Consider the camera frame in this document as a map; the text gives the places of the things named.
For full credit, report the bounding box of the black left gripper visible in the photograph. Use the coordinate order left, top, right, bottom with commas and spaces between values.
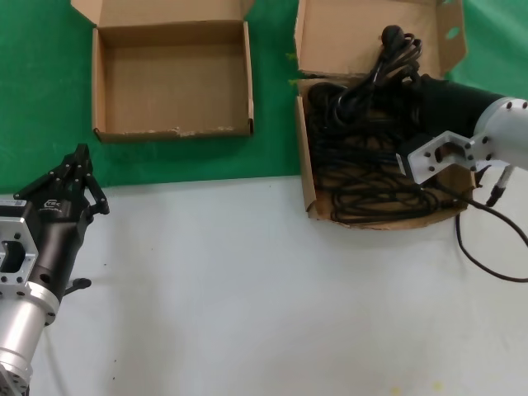
12, 143, 111, 301

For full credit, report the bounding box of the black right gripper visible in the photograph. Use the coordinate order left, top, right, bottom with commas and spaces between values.
414, 75, 507, 139

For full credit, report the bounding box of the small brown cardboard box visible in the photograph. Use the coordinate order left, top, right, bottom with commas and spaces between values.
69, 0, 257, 144

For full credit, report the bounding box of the large brown cardboard box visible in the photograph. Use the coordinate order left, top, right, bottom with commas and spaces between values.
293, 0, 482, 232

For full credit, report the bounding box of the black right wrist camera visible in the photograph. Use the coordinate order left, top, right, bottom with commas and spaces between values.
395, 134, 432, 177

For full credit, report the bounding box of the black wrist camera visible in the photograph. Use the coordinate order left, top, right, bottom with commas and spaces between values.
0, 196, 30, 219
395, 134, 432, 177

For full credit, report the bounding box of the black cable connector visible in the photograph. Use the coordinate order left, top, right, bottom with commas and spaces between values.
61, 277, 92, 297

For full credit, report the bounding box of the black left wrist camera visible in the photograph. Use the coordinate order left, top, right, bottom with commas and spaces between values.
0, 196, 30, 219

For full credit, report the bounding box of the thin black camera cable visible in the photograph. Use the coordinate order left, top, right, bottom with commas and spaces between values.
420, 164, 528, 284

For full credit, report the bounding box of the silver left camera bracket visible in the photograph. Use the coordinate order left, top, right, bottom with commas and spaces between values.
0, 217, 39, 290

